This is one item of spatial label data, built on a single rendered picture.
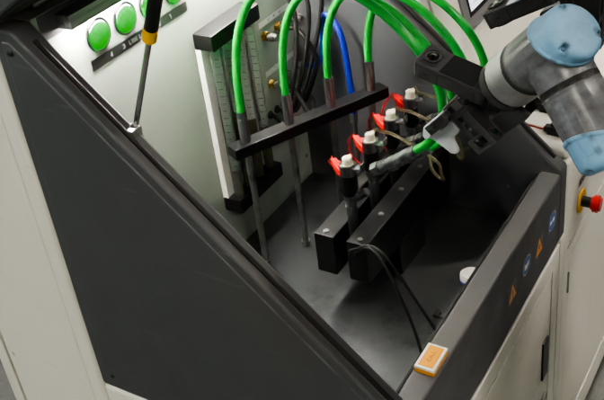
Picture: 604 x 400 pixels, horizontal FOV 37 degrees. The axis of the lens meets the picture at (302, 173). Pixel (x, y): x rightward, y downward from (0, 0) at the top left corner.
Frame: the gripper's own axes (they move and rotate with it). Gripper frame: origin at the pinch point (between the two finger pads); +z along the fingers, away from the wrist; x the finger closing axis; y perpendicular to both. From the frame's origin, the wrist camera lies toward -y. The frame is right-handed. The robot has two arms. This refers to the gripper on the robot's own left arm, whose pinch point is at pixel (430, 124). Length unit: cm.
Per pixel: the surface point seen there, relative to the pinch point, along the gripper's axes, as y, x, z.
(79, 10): -45, -27, 1
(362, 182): 0.2, 0.4, 29.3
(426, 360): 23.0, -25.0, 4.4
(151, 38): -32.0, -29.8, -15.2
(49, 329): -19, -53, 48
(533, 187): 22.1, 20.1, 21.2
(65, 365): -13, -55, 53
